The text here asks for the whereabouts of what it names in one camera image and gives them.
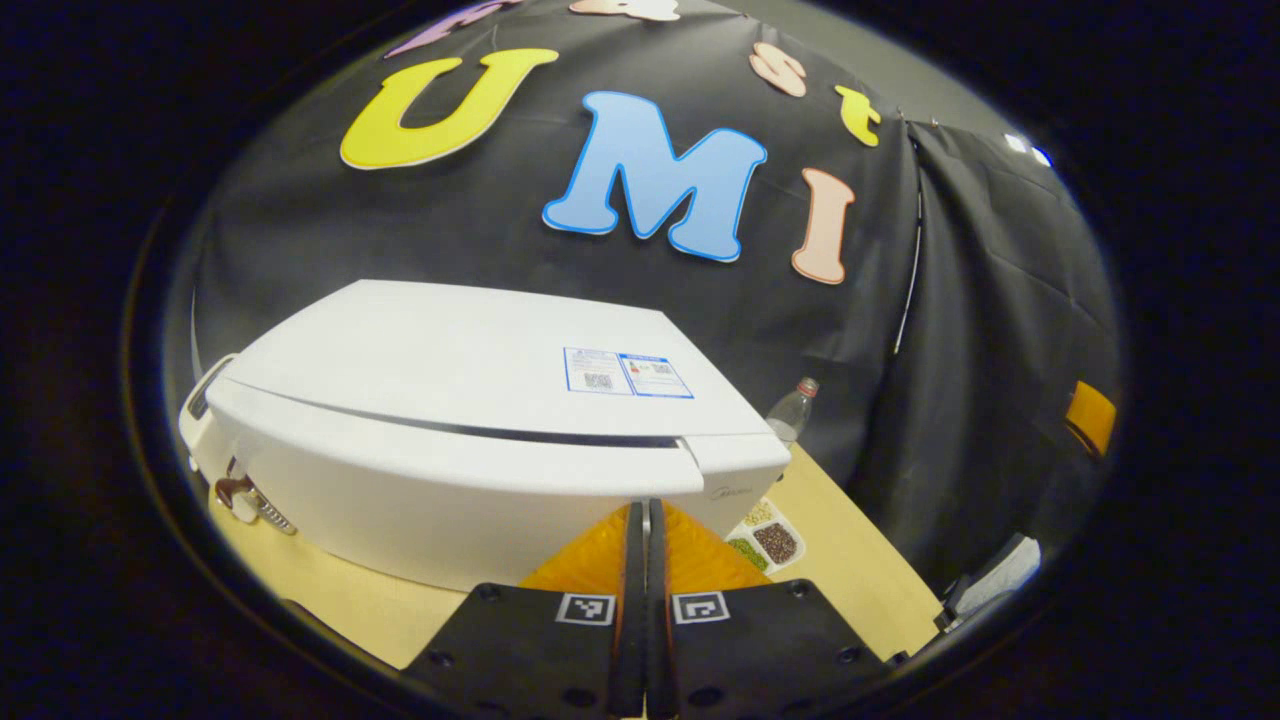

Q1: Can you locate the pale grey cloth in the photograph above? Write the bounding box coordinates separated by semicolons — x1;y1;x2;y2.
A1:
938;533;1043;633

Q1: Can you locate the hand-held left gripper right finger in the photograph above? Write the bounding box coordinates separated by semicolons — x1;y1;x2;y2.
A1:
645;498;901;719

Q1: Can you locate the black backdrop cloth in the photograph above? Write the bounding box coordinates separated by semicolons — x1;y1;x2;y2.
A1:
190;0;1121;601

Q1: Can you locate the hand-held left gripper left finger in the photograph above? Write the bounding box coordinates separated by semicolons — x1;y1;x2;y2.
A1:
400;500;647;719

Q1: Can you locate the clear plastic water bottle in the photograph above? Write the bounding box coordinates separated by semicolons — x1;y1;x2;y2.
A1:
765;377;821;448

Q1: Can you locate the white microwave oven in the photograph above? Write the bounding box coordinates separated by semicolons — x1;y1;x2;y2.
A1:
195;279;791;593

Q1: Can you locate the white divided dish with beans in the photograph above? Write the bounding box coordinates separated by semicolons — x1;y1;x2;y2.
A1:
725;497;807;576

